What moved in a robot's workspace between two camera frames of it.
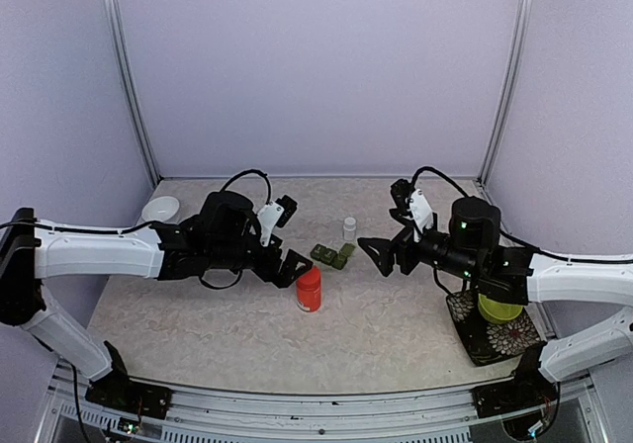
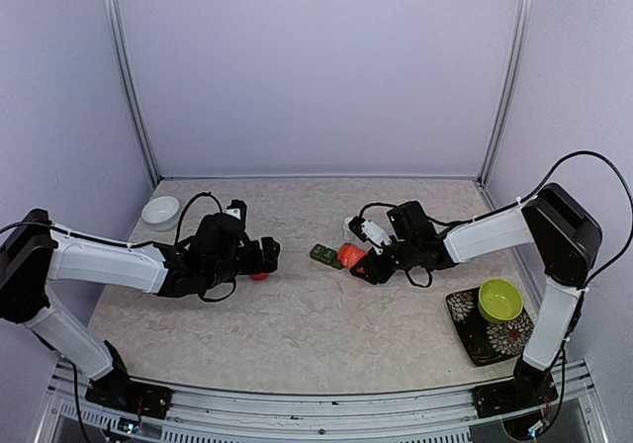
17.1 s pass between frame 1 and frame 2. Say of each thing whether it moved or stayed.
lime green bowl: stayed
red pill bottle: moved
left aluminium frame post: stayed
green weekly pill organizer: stayed
